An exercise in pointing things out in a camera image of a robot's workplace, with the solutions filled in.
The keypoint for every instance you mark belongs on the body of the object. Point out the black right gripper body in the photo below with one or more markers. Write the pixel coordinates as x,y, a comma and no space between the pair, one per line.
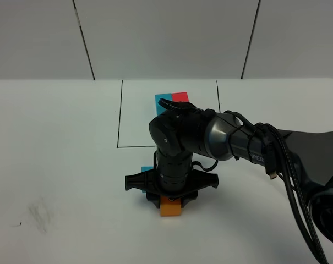
174,176

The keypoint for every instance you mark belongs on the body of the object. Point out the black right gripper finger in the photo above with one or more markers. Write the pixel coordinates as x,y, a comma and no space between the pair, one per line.
188,198
154,199

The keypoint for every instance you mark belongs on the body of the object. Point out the orange cube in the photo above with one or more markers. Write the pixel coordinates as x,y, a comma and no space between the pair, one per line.
169,207

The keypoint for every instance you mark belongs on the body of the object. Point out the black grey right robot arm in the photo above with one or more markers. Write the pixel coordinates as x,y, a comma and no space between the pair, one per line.
304,160

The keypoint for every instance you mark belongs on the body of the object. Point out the template red cube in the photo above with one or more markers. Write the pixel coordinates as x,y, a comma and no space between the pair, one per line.
180,97

